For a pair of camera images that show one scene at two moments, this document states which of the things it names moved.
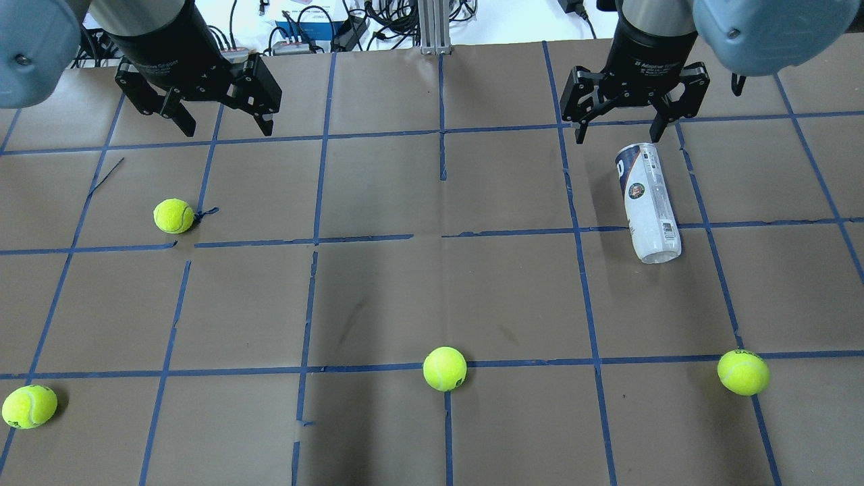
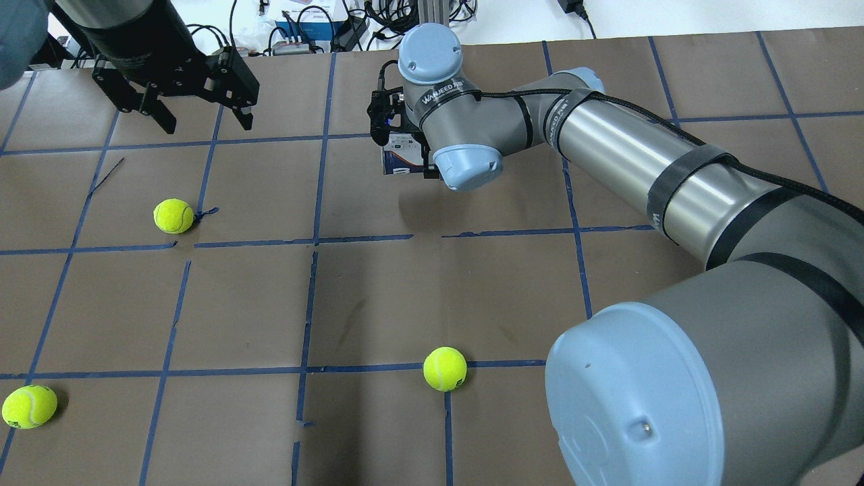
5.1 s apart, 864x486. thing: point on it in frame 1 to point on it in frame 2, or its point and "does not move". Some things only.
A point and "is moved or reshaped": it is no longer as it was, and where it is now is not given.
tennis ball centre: [444, 368] does not move
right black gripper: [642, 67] to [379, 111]
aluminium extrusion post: [435, 27] does not move
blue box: [312, 30] does not move
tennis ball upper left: [173, 215] does not move
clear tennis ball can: [646, 198] is moved or reshaped
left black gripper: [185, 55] to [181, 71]
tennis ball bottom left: [28, 406] does not move
